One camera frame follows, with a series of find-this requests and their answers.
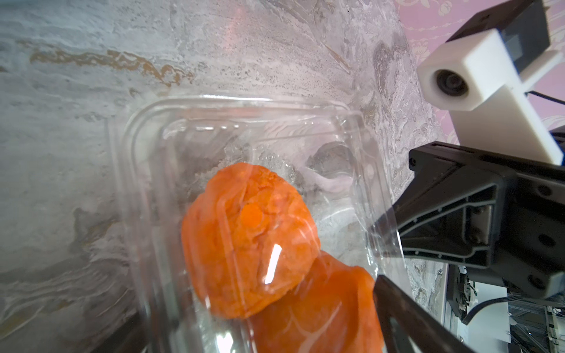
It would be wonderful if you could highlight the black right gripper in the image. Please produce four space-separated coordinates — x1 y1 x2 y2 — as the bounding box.
392 143 564 299

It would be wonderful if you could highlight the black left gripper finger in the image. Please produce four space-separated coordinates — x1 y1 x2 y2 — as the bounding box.
373 275 472 353

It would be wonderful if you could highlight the orange fruit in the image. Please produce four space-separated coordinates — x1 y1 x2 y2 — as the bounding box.
250 252 384 352
181 163 321 319

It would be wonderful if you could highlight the clear plastic orange clamshell container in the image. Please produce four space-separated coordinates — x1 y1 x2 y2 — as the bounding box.
109 95 411 352

